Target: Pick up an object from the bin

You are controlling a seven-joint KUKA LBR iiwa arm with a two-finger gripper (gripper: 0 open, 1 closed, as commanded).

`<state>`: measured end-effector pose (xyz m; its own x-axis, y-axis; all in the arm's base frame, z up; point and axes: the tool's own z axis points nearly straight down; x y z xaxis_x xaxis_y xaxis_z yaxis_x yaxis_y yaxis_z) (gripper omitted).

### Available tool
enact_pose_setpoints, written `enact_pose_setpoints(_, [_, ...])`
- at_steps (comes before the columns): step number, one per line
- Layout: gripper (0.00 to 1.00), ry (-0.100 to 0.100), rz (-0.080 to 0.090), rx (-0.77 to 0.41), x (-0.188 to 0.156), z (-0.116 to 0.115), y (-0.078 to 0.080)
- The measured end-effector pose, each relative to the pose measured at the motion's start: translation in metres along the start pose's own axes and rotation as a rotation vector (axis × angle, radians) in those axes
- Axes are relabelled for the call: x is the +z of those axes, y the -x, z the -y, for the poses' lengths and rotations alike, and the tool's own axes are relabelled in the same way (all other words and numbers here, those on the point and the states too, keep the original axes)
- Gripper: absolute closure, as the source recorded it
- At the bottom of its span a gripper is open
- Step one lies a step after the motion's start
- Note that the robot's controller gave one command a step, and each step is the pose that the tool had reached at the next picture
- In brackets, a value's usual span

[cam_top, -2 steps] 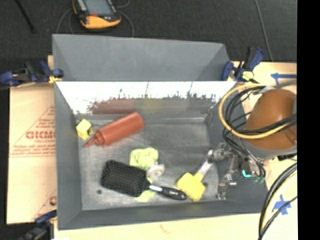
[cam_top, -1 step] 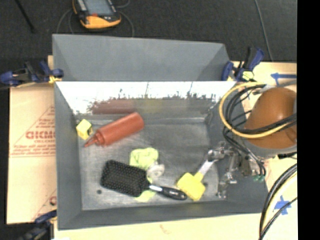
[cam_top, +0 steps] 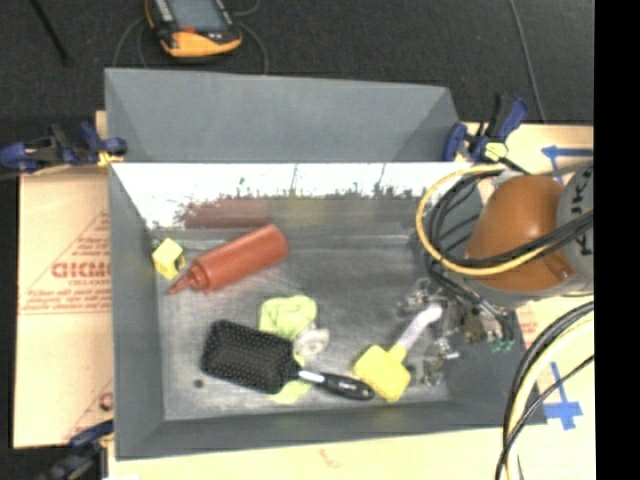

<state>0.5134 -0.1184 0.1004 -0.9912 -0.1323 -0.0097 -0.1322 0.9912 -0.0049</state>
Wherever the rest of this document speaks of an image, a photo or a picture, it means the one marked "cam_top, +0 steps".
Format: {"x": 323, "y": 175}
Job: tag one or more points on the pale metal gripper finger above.
{"x": 422, "y": 293}
{"x": 440, "y": 360}

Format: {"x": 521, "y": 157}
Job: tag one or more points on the grey metal bin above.
{"x": 350, "y": 278}

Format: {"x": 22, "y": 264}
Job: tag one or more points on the clear glass thing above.
{"x": 312, "y": 342}

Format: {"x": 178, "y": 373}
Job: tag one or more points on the yellow-green cloth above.
{"x": 290, "y": 313}

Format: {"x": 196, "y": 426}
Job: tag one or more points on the red-brown squeeze bottle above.
{"x": 240, "y": 258}

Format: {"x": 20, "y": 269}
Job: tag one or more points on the black hairbrush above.
{"x": 245, "y": 355}

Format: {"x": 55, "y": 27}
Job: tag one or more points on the small yellow block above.
{"x": 167, "y": 257}

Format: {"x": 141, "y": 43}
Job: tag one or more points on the brown cardboard board, red print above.
{"x": 60, "y": 268}

